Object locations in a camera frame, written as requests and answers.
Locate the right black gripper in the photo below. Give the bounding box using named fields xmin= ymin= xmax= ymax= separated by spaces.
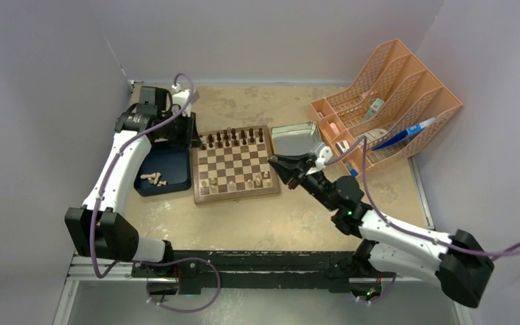
xmin=268 ymin=152 xmax=338 ymax=212

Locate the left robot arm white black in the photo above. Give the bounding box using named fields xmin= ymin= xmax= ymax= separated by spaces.
xmin=64 ymin=84 xmax=200 ymax=277

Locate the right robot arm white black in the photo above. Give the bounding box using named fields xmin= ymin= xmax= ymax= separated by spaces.
xmin=268 ymin=154 xmax=494 ymax=308

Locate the wooden chess board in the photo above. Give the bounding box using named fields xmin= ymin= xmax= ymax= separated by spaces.
xmin=191 ymin=125 xmax=280 ymax=204

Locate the gold metal tin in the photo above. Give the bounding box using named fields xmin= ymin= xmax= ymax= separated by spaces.
xmin=271 ymin=122 xmax=324 ymax=166

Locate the dark blue tin lid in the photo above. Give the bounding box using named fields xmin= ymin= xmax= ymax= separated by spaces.
xmin=133 ymin=142 xmax=192 ymax=197

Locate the white stapler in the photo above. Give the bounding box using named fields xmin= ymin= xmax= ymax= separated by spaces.
xmin=335 ymin=140 xmax=350 ymax=154

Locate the pink eraser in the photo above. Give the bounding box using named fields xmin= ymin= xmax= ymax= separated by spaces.
xmin=329 ymin=122 xmax=341 ymax=137

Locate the blue grey marker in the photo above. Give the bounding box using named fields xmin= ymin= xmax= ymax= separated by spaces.
xmin=347 ymin=164 xmax=359 ymax=177

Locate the white card pack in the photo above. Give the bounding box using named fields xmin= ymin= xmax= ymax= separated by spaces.
xmin=364 ymin=97 xmax=385 ymax=121

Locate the orange plastic file organizer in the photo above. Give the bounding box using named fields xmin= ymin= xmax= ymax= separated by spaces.
xmin=308 ymin=39 xmax=462 ymax=173

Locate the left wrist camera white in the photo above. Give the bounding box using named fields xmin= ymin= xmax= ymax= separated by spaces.
xmin=171 ymin=89 xmax=200 ymax=117

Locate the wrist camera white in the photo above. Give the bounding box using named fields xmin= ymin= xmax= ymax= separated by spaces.
xmin=307 ymin=142 xmax=333 ymax=175
xmin=171 ymin=89 xmax=200 ymax=117

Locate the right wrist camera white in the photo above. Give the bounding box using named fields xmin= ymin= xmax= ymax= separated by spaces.
xmin=307 ymin=142 xmax=333 ymax=175

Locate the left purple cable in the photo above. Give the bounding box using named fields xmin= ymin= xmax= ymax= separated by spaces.
xmin=88 ymin=73 xmax=196 ymax=280

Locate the purple cable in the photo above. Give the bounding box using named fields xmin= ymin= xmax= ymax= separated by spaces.
xmin=324 ymin=136 xmax=520 ymax=259
xmin=88 ymin=73 xmax=196 ymax=280

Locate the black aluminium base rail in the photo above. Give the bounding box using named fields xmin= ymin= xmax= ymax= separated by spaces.
xmin=65 ymin=249 xmax=450 ymax=297

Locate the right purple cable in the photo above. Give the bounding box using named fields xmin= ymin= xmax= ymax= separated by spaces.
xmin=324 ymin=136 xmax=520 ymax=259

